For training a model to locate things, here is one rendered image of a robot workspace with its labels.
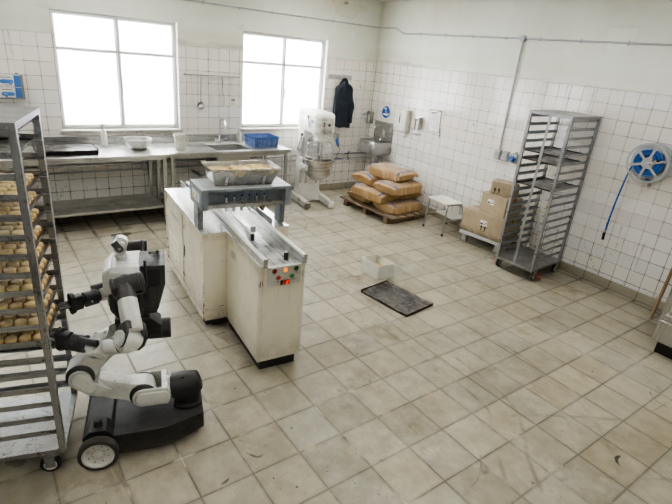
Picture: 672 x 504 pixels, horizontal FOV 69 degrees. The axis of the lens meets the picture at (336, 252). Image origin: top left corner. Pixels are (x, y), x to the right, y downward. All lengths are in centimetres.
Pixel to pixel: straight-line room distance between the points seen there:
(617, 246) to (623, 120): 135
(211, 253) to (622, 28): 471
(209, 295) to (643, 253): 448
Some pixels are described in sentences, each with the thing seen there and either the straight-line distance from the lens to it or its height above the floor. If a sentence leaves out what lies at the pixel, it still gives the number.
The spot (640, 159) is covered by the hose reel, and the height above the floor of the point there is 147.
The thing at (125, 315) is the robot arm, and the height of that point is 100.
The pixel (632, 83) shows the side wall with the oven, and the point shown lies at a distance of 611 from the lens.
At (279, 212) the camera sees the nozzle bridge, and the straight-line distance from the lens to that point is 409.
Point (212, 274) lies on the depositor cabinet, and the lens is 394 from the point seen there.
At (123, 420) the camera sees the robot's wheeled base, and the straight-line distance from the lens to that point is 314.
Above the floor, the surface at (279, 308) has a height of 50.
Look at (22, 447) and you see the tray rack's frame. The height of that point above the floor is 15.
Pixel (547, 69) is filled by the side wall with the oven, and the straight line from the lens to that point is 658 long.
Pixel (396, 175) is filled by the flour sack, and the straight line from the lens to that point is 707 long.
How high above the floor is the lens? 219
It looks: 22 degrees down
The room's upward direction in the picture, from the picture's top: 6 degrees clockwise
